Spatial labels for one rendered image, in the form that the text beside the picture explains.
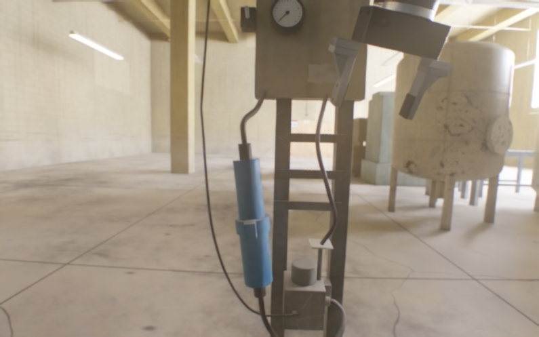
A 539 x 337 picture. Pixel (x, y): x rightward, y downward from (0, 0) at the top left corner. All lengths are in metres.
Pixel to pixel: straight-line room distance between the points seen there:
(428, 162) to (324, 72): 3.06
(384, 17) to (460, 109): 3.20
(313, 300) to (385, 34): 0.50
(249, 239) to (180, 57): 7.50
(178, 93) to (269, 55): 7.14
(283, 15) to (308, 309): 0.60
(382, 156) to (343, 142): 5.94
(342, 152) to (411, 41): 0.27
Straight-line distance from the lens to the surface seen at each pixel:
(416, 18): 0.49
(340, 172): 0.63
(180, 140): 7.64
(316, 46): 0.63
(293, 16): 0.62
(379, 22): 0.46
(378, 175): 6.52
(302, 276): 0.61
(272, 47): 0.62
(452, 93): 3.62
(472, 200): 5.43
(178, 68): 7.84
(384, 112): 6.58
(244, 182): 0.50
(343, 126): 0.63
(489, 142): 3.71
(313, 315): 0.64
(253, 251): 0.53
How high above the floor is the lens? 0.99
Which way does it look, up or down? 6 degrees down
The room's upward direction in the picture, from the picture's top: 1 degrees clockwise
